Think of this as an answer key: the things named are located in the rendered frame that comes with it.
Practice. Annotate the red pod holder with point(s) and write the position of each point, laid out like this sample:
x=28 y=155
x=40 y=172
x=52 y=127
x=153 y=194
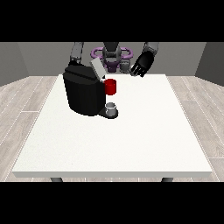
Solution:
x=110 y=86

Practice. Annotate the dark table leg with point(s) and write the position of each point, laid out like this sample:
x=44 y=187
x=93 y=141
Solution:
x=56 y=179
x=167 y=179

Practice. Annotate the pale grey machine lid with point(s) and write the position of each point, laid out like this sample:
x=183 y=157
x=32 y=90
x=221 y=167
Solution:
x=98 y=68

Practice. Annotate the small grey coffee pod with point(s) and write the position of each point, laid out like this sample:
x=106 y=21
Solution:
x=124 y=66

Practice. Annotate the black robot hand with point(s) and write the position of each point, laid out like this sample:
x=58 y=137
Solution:
x=145 y=62

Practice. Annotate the grey robot trunk purple rings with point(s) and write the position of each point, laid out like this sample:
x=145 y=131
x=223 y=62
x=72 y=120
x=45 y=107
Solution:
x=110 y=57

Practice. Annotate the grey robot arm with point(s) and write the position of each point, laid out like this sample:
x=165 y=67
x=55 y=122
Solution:
x=77 y=52
x=151 y=47

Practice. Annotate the small grey cup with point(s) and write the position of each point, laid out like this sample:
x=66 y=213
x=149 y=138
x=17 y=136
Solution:
x=111 y=108

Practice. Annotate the black coffee machine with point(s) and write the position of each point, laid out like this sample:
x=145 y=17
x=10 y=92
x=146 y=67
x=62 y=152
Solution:
x=83 y=93

